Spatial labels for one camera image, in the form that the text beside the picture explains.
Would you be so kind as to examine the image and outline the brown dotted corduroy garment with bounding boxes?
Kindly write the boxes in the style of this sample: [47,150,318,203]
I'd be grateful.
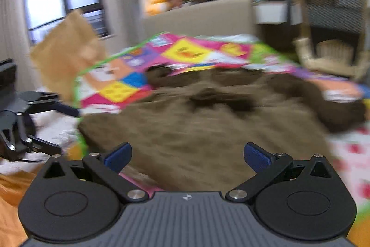
[78,65,366,192]

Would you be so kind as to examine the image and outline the yellow duck plush toy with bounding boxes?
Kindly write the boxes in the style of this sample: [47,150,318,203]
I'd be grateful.
[145,0,171,16]

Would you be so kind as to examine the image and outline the white desk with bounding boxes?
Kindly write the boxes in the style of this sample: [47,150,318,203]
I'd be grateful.
[253,1,302,25]

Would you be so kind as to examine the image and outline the beige upholstered headboard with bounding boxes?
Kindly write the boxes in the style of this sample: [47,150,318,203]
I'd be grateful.
[142,0,260,38]

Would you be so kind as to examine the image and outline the beige mesh office chair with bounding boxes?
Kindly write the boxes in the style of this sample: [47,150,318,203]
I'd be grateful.
[293,0,369,81]

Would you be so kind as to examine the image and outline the brown paper bag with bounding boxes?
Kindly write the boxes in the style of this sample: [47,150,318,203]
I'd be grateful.
[30,9,108,103]

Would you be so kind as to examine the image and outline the colourful cartoon play mat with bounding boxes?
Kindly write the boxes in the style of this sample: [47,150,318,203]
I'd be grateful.
[65,31,370,236]

